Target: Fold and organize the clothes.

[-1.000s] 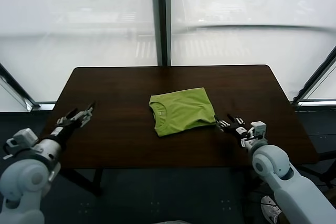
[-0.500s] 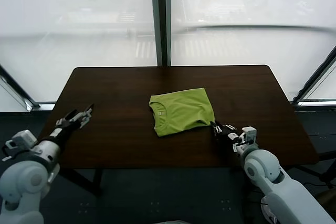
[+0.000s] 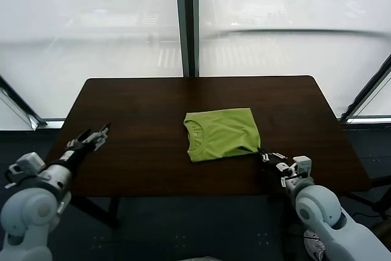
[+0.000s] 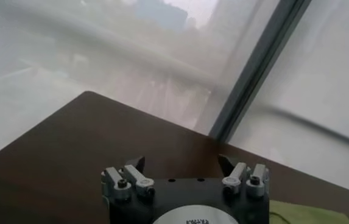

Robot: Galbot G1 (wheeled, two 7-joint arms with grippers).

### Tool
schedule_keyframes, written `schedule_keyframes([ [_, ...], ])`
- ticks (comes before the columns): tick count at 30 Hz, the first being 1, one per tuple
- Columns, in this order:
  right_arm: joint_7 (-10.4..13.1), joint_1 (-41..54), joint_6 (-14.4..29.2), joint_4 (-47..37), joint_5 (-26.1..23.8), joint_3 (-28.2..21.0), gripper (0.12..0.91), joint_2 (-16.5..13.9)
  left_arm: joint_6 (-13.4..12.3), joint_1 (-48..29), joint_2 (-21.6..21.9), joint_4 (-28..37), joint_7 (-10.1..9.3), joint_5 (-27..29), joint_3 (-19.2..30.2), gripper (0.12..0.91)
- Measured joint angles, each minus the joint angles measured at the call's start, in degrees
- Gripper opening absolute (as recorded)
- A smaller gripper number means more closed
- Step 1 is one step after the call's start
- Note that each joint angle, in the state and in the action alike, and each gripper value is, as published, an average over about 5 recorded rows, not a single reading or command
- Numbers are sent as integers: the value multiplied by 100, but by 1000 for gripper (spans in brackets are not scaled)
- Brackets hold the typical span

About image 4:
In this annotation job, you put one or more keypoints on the grey outdoor handrail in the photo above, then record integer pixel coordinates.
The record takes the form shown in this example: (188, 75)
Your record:
(314, 124)

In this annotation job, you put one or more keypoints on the lime green printed t-shirt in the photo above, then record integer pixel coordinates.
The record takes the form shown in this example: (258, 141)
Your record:
(308, 214)

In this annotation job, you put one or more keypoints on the dark vertical window mullion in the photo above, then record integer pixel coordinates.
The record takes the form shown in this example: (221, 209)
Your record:
(259, 67)

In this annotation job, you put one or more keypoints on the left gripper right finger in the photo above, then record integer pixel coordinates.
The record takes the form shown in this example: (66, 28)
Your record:
(236, 175)

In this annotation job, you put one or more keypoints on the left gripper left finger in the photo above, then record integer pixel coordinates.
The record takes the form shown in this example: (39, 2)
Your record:
(137, 176)

